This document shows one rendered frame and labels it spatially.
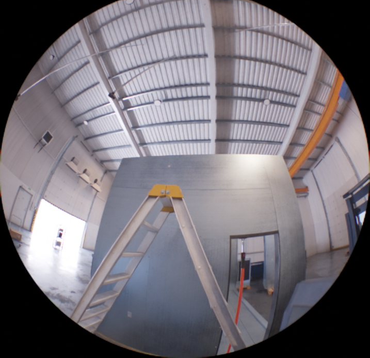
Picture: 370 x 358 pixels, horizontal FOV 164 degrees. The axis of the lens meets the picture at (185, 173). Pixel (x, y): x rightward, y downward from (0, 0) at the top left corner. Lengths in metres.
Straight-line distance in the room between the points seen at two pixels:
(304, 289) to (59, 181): 10.52
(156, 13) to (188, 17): 1.27
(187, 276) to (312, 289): 1.15
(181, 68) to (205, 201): 5.74
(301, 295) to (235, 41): 6.50
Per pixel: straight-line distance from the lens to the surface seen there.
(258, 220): 1.51
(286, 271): 1.68
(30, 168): 9.65
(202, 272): 0.67
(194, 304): 1.48
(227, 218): 1.41
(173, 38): 6.22
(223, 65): 6.39
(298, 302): 0.47
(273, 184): 1.78
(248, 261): 6.25
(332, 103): 8.28
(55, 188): 10.22
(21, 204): 9.62
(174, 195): 0.71
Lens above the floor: 1.98
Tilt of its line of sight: 33 degrees up
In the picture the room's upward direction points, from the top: 6 degrees clockwise
